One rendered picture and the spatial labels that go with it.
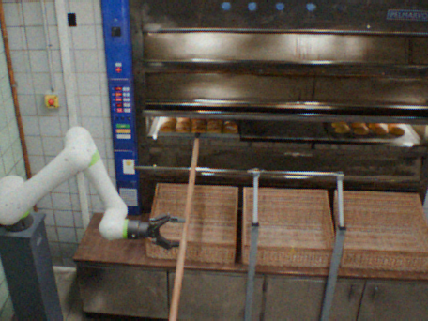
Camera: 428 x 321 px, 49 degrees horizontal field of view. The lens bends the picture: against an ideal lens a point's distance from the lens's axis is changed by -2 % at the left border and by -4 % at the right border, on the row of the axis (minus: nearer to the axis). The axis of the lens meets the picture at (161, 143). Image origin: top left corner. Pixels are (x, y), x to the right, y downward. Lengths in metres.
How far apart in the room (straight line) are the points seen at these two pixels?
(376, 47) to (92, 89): 1.75
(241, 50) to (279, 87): 0.33
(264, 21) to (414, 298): 1.91
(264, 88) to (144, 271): 1.36
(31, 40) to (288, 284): 2.21
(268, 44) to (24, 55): 1.53
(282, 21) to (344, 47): 0.40
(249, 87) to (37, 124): 1.44
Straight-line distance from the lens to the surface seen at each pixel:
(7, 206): 2.13
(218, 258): 3.00
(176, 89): 2.99
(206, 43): 2.90
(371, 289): 3.19
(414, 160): 3.40
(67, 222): 3.70
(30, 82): 3.24
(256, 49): 2.90
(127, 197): 3.38
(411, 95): 3.17
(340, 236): 2.81
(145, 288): 3.17
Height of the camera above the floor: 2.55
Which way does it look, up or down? 26 degrees down
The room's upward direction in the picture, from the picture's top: 2 degrees counter-clockwise
